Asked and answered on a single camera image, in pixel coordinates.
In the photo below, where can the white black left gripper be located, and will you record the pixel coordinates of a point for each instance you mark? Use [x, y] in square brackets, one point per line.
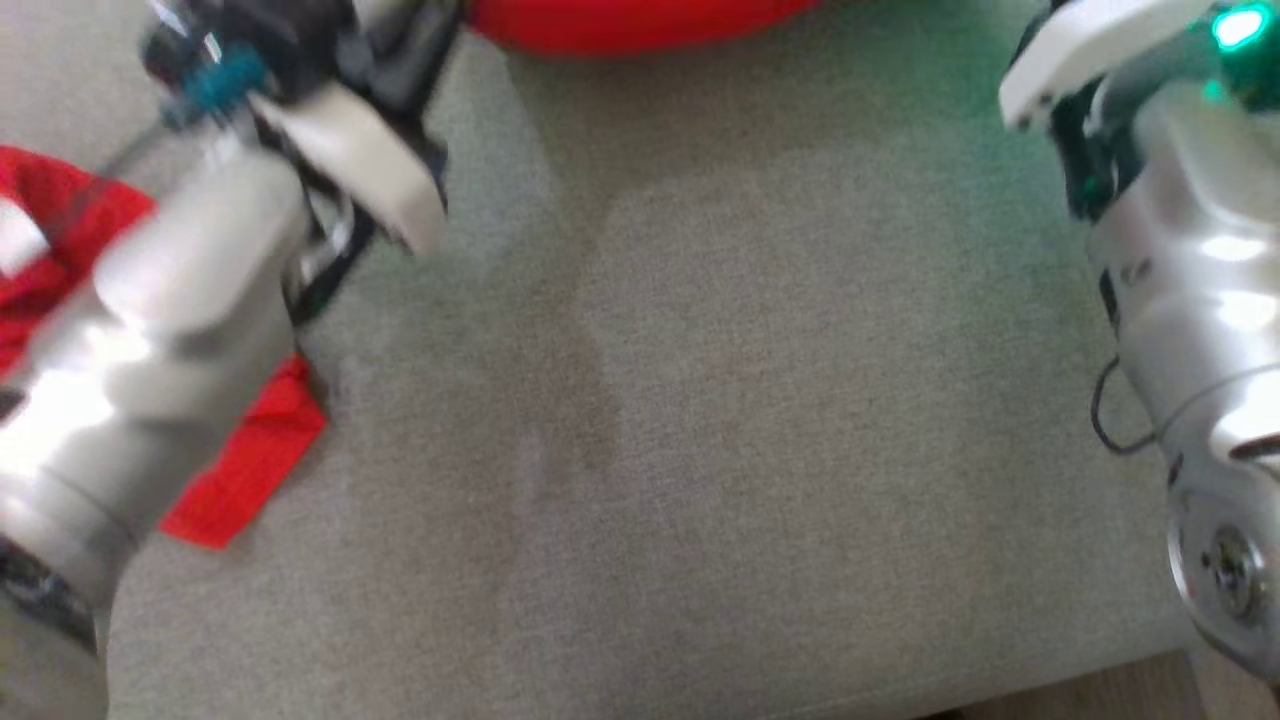
[350, 150]

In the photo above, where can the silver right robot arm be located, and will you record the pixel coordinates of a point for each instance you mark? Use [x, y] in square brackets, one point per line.
[1190, 300]

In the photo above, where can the red shorts with white stripe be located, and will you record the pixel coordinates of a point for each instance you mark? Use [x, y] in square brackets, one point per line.
[620, 25]

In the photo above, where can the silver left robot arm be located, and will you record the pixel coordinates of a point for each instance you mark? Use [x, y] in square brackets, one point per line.
[150, 330]

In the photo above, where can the large grey sofa seat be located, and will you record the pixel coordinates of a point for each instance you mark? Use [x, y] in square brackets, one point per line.
[750, 400]

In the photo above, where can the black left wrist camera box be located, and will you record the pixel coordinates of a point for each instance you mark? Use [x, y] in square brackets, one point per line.
[250, 30]

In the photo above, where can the red jersey with white sleeves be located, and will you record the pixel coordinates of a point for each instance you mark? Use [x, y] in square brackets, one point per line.
[250, 460]

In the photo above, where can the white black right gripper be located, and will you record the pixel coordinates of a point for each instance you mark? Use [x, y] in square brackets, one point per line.
[1090, 40]

